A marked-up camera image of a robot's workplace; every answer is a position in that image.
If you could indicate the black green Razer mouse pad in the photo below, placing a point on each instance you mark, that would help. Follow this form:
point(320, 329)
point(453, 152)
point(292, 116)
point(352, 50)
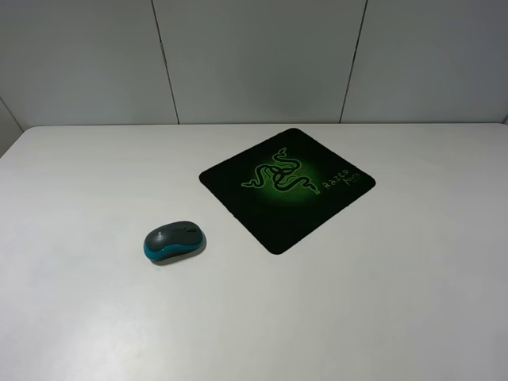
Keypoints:
point(285, 187)

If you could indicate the grey and teal computer mouse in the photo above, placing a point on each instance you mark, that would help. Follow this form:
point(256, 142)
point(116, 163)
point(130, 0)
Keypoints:
point(173, 240)

